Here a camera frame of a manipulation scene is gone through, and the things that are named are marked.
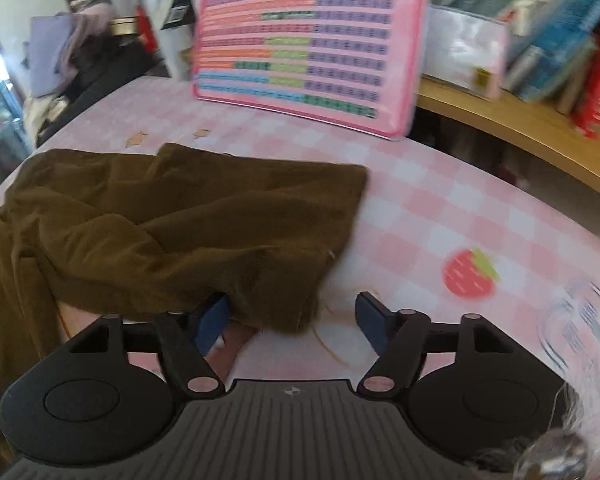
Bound pile of lilac clothes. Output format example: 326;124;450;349
22;2;116;126

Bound brown corduroy pants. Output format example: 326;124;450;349
0;142;370;466

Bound row of books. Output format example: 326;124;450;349
430;0;600;116

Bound white translucent pouch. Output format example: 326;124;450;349
424;4;512;102

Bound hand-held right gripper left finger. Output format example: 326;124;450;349
65;292;231;398

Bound white fuzzy sleeved right forearm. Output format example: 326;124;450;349
475;382;600;480

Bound white metal shelf frame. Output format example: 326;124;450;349
130;0;196;82

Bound round metal tin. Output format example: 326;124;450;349
109;16;142;37

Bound silver metal ball charm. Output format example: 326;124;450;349
514;430;590;480

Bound dark cloth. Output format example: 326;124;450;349
37;40;161;146

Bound wooden bookshelf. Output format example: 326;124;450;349
415;77;600;206

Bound pink checkered table mat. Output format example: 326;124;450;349
0;75;600;386

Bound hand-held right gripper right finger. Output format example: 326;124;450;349
355;291;519;403

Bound clear printed plastic bag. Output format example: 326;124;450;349
537;275;600;411

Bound black and white box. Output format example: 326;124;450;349
161;0;197;32

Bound pink toy learning tablet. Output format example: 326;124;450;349
190;0;433;140

